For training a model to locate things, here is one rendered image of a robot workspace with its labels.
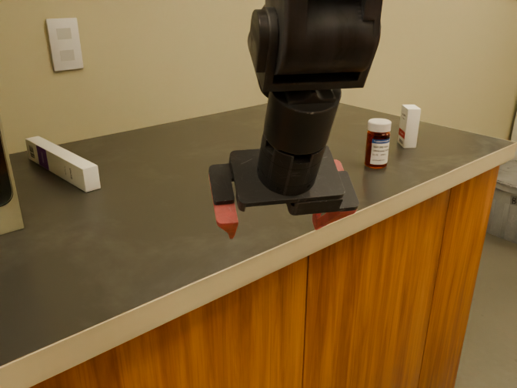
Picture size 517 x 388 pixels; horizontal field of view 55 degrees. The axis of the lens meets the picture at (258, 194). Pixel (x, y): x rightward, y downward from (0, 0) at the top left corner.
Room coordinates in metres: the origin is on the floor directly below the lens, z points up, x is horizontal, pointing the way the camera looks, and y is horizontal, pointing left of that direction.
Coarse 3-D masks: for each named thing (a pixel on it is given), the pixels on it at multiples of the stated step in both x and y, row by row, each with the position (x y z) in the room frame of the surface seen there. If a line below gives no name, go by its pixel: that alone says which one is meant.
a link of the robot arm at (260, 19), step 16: (256, 16) 0.35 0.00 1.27; (272, 16) 0.35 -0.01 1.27; (256, 32) 0.35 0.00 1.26; (272, 32) 0.34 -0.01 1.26; (256, 48) 0.35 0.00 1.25; (272, 48) 0.35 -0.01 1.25; (256, 64) 0.35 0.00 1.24; (272, 64) 0.35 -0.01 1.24; (272, 80) 0.36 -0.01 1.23; (288, 80) 0.37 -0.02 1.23; (304, 80) 0.37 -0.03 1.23; (320, 80) 0.37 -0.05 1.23; (336, 80) 0.37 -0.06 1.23; (352, 80) 0.38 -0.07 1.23
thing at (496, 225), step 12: (504, 168) 2.61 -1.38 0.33; (516, 168) 2.62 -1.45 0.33; (504, 180) 2.43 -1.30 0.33; (516, 180) 2.43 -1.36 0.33; (504, 192) 2.39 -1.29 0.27; (516, 192) 2.33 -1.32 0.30; (492, 204) 2.43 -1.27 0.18; (504, 204) 2.39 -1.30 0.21; (516, 204) 2.34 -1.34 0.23; (492, 216) 2.43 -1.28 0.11; (504, 216) 2.38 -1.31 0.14; (516, 216) 2.33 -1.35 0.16; (492, 228) 2.43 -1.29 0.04; (504, 228) 2.38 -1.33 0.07; (516, 228) 2.33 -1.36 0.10; (516, 240) 2.32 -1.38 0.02
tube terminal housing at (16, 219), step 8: (0, 120) 0.69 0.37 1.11; (0, 128) 0.68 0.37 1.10; (8, 160) 0.69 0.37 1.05; (8, 168) 0.68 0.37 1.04; (16, 192) 0.69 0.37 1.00; (16, 200) 0.69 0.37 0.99; (0, 208) 0.67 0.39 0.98; (8, 208) 0.68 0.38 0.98; (16, 208) 0.68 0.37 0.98; (0, 216) 0.67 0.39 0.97; (8, 216) 0.68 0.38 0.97; (16, 216) 0.68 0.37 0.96; (0, 224) 0.67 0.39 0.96; (8, 224) 0.67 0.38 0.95; (16, 224) 0.68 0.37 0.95; (0, 232) 0.66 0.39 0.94
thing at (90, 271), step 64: (192, 128) 1.26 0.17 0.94; (256, 128) 1.26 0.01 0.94; (448, 128) 1.26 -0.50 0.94; (64, 192) 0.83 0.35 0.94; (128, 192) 0.83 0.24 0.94; (192, 192) 0.83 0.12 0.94; (384, 192) 0.83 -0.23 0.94; (0, 256) 0.60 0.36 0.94; (64, 256) 0.60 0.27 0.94; (128, 256) 0.60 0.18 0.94; (192, 256) 0.60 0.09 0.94; (256, 256) 0.60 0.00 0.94; (0, 320) 0.46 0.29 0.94; (64, 320) 0.46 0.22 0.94; (128, 320) 0.47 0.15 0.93; (0, 384) 0.38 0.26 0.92
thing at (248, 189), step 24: (264, 144) 0.41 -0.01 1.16; (240, 168) 0.44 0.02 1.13; (264, 168) 0.42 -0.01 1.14; (288, 168) 0.40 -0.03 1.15; (312, 168) 0.41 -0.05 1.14; (336, 168) 0.45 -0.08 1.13; (240, 192) 0.42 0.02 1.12; (264, 192) 0.42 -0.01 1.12; (288, 192) 0.42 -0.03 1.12; (312, 192) 0.42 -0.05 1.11; (336, 192) 0.43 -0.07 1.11
